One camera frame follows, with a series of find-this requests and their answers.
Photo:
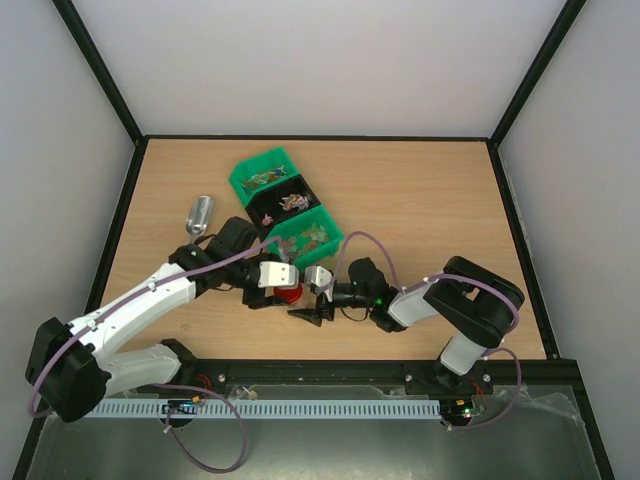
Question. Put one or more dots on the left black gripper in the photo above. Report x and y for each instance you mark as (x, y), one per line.
(260, 300)

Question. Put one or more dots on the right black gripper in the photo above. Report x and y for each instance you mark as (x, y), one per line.
(324, 304)

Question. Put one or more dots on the red jar lid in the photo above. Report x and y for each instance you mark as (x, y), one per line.
(289, 295)

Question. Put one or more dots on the green bin star candies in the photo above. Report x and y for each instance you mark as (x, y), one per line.
(309, 237)

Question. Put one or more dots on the metal candy scoop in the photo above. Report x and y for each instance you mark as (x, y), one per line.
(199, 217)

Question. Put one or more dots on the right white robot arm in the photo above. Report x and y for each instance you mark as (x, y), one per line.
(482, 306)

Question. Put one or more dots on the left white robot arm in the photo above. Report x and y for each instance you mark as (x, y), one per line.
(71, 365)

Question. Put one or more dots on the green bin wrapped candies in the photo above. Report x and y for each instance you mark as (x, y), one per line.
(256, 174)

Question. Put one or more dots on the black bin lollipops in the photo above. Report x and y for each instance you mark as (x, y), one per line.
(280, 202)

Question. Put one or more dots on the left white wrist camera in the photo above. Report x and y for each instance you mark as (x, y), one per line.
(274, 274)

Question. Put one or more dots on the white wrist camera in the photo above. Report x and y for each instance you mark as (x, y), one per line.
(319, 280)
(274, 274)

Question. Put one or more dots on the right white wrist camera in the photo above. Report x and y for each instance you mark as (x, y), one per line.
(319, 280)

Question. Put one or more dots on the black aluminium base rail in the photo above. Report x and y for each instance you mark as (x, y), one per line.
(417, 377)

